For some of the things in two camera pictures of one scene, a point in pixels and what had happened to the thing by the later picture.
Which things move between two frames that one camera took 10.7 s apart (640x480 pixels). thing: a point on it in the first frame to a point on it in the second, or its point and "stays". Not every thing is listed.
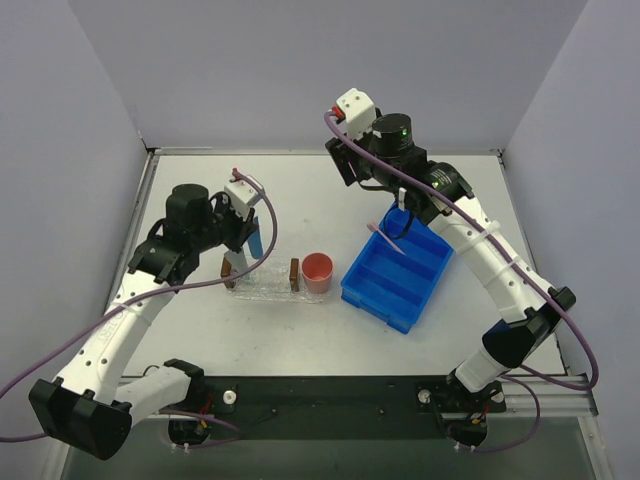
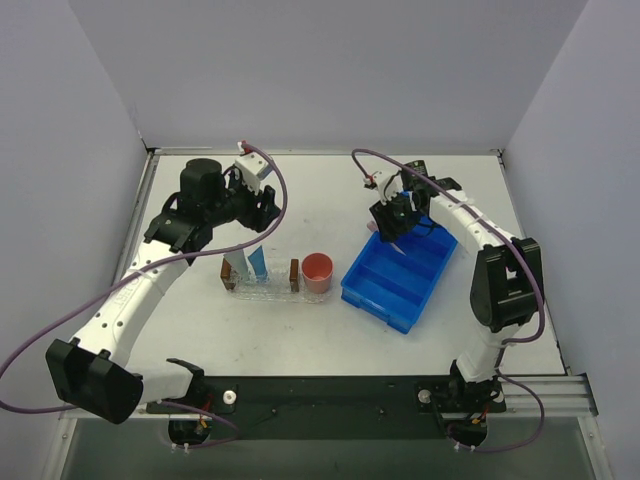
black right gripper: [343, 160] to [395, 220]
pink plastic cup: [317, 271] stays
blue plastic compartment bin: [395, 269] stays
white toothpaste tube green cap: [237, 260] stays
